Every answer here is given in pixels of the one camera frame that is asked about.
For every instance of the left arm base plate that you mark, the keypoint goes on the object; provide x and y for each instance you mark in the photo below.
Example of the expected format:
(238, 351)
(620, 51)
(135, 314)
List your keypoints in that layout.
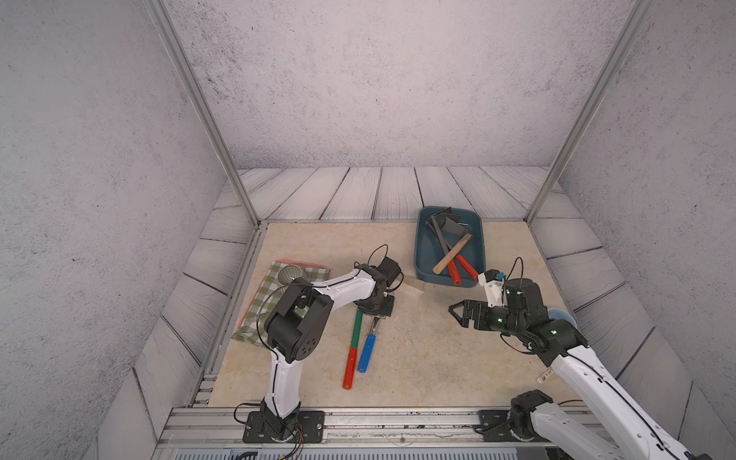
(265, 427)

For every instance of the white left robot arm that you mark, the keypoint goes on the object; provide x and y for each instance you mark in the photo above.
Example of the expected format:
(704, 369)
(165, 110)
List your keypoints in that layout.
(295, 326)

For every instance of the grey hoe red grip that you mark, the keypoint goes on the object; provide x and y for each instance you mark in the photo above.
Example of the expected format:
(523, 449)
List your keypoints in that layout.
(449, 223)
(451, 267)

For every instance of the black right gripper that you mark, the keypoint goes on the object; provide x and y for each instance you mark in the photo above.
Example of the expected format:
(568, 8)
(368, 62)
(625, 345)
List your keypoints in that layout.
(471, 306)

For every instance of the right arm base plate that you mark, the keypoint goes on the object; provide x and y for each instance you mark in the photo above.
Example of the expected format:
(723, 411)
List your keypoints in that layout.
(506, 426)

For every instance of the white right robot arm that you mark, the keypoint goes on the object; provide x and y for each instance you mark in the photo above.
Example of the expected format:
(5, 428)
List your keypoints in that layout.
(634, 433)

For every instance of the wooden handled hoe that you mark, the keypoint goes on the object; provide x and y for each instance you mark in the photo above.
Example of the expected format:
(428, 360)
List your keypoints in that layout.
(457, 248)

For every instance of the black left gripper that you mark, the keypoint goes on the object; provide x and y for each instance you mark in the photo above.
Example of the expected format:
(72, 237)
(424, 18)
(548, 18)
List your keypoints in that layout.
(387, 312)

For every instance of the aluminium front rail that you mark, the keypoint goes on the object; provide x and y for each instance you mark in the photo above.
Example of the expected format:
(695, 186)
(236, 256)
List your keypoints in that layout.
(357, 433)

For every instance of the green white checkered cloth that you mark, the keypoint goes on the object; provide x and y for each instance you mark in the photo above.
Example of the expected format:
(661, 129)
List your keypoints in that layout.
(259, 323)

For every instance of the light blue mug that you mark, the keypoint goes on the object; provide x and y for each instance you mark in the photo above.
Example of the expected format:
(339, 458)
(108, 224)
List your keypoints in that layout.
(559, 314)

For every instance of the teal plastic storage box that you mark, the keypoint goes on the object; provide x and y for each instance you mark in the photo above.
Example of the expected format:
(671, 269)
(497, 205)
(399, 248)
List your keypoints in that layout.
(428, 254)

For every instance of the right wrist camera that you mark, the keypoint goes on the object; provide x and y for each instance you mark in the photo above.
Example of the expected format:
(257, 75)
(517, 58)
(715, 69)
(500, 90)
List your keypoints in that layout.
(493, 283)

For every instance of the grey ribbed glass cup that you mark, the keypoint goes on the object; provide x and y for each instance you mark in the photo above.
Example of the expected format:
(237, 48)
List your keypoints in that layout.
(288, 274)

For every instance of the green hoe with red grip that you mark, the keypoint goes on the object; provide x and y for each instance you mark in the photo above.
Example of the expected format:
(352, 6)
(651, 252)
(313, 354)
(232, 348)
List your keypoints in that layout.
(352, 361)

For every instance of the steel hoe with blue grip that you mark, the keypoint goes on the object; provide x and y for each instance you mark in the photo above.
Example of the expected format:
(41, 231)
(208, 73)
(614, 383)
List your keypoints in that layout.
(366, 352)

